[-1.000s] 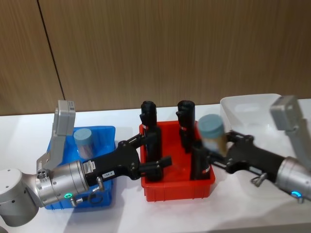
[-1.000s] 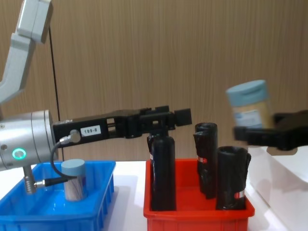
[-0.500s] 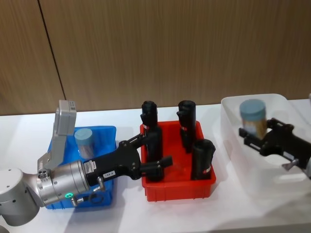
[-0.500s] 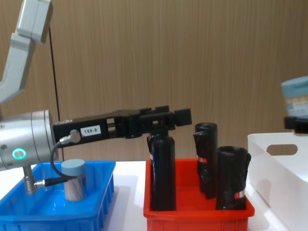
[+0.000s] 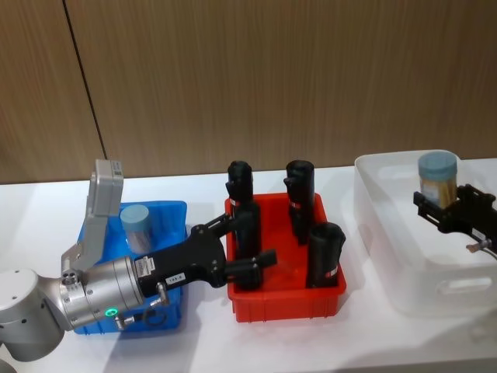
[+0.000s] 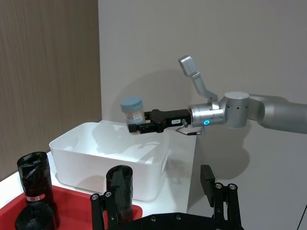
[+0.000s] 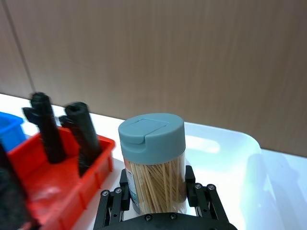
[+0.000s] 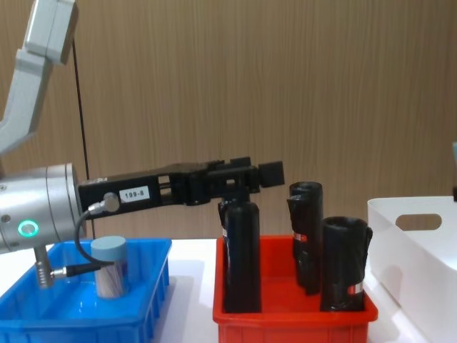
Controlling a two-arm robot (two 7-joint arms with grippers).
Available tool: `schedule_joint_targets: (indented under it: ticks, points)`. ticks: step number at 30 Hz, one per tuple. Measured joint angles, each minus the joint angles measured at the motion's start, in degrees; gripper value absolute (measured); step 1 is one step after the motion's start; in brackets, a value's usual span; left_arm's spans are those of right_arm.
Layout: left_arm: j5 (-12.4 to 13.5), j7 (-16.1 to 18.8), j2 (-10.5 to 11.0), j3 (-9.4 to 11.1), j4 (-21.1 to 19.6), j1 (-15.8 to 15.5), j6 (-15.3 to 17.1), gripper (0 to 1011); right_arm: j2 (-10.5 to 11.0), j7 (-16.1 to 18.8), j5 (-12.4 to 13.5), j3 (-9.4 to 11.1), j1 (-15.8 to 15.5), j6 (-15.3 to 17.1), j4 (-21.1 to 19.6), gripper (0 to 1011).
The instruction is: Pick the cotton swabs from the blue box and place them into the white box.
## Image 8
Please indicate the cylinder can with grey-blue lid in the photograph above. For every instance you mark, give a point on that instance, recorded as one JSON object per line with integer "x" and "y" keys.
{"x": 109, "y": 268}

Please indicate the blue plastic bin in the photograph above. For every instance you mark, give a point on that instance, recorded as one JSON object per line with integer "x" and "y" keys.
{"x": 71, "y": 314}

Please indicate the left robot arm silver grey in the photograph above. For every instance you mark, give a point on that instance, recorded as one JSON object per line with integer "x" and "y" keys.
{"x": 43, "y": 211}

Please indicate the red plastic bin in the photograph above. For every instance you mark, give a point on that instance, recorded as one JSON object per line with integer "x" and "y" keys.
{"x": 285, "y": 321}

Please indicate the black bag roll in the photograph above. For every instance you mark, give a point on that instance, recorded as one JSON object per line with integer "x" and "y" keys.
{"x": 307, "y": 221}
{"x": 344, "y": 264}
{"x": 242, "y": 257}

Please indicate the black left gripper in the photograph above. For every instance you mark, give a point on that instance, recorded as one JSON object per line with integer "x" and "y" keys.
{"x": 164, "y": 189}

